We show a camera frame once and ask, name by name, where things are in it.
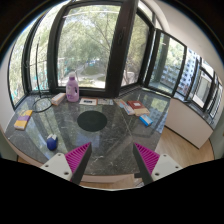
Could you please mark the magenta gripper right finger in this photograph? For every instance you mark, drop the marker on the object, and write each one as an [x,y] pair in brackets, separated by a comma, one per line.
[153,166]

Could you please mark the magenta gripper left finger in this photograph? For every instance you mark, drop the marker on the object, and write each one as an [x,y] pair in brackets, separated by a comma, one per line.
[70,166]

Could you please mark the blue and white mouse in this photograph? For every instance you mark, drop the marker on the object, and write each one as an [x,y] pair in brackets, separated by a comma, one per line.
[52,142]

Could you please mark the round black mouse pad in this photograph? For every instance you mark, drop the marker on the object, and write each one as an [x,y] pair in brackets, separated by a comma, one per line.
[92,121]

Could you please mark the small blue box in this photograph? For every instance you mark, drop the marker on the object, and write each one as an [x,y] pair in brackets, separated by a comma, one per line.
[146,120]

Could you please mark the tan book under red book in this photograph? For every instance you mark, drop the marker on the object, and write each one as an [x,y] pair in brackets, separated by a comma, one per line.
[141,111]

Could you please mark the yellow and purple box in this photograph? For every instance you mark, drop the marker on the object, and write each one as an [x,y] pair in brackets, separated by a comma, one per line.
[23,120]

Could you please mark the light blue packet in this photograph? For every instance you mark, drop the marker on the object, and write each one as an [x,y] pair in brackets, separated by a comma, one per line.
[125,106]

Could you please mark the light printed card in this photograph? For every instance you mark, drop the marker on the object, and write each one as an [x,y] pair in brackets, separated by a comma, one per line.
[105,102]

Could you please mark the purple detergent bottle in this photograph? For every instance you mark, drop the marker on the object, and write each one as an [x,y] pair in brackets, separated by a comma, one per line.
[72,88]

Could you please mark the black window frame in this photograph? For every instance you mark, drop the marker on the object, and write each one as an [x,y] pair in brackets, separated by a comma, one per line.
[119,36]

